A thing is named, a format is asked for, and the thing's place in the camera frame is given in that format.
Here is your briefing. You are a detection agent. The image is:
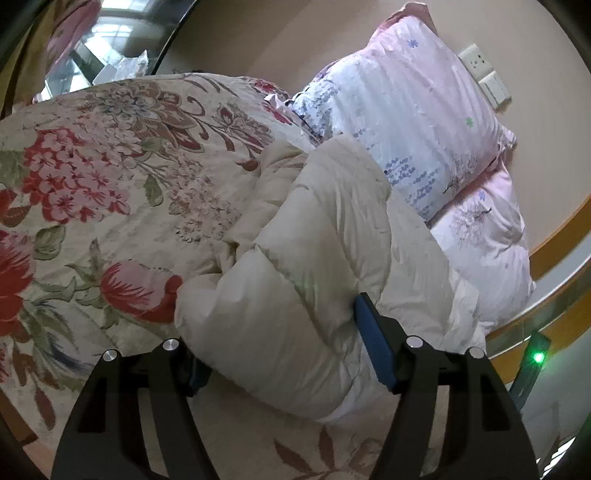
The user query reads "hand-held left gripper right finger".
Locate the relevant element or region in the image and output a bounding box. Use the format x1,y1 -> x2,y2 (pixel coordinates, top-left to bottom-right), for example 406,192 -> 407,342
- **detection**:
353,292 -> 540,480

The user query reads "white wall socket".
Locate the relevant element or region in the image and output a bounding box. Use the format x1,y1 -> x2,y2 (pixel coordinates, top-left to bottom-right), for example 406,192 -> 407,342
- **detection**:
458,44 -> 495,78

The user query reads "wooden headboard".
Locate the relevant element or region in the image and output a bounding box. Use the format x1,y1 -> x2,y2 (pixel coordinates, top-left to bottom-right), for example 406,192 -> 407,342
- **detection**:
527,196 -> 591,280

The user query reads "pink tree print pillow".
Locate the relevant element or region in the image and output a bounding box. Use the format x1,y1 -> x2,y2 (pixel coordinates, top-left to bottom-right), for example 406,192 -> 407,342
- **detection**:
427,159 -> 539,334

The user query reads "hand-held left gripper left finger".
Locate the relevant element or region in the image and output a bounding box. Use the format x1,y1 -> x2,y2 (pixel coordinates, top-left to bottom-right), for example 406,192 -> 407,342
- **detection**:
50,338 -> 221,480

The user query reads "dark framed mirror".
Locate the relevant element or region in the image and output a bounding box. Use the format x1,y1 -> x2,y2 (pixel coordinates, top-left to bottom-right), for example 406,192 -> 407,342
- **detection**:
30,0 -> 199,104

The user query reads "cream puffer coat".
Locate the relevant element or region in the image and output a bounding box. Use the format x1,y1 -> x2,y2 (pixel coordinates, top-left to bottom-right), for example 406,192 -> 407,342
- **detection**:
174,135 -> 488,423

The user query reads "lavender print pillow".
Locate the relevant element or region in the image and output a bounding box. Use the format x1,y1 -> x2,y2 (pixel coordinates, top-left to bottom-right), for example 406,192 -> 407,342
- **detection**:
288,2 -> 517,221

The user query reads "floral bedspread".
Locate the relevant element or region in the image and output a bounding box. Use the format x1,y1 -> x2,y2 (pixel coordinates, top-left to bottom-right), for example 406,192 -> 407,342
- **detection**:
0,74 -> 444,480

